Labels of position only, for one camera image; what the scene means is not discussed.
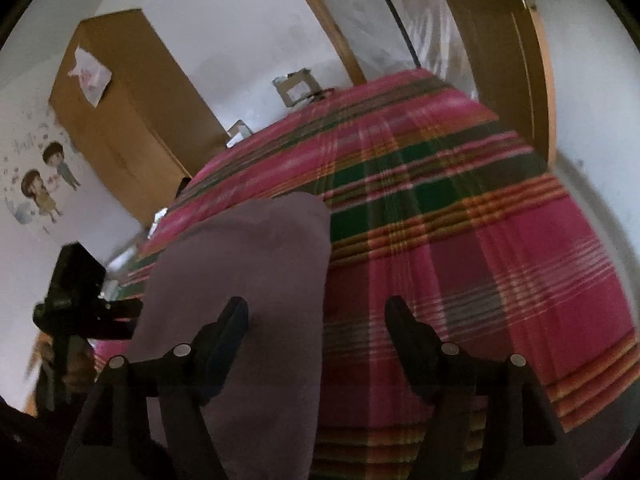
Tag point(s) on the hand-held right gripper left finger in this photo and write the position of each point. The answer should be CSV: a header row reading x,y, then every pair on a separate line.
x,y
231,345

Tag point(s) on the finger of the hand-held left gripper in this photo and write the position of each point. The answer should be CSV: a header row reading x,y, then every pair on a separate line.
x,y
117,317

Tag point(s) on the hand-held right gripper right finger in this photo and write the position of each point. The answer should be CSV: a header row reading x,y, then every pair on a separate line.
x,y
407,350

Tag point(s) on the mauve garment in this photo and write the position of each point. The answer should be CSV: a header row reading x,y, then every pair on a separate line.
x,y
250,270

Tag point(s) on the person's left hand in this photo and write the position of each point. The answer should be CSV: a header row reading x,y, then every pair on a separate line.
x,y
80,367

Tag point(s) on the pink plaid bed sheet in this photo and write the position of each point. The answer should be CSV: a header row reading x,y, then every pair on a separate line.
x,y
450,220

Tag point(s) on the black cloth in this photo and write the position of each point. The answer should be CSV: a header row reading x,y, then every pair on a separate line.
x,y
183,187

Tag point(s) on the wooden wardrobe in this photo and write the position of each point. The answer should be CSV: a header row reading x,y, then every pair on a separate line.
x,y
140,125

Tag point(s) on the white plastic bag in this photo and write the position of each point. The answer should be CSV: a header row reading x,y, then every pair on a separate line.
x,y
90,75

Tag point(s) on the small white box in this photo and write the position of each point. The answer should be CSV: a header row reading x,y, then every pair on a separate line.
x,y
237,132

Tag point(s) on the brown cardboard box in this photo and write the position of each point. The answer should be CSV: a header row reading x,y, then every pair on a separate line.
x,y
300,87

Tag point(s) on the wooden door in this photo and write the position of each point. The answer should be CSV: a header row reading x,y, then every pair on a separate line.
x,y
500,60

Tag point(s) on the plastic-covered sliding door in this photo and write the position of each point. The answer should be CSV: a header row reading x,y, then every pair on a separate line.
x,y
400,10

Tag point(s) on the cartoon wall sticker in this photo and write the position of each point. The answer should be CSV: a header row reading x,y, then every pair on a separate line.
x,y
40,185

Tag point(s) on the wooden door frame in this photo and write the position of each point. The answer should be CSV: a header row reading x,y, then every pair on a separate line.
x,y
330,25

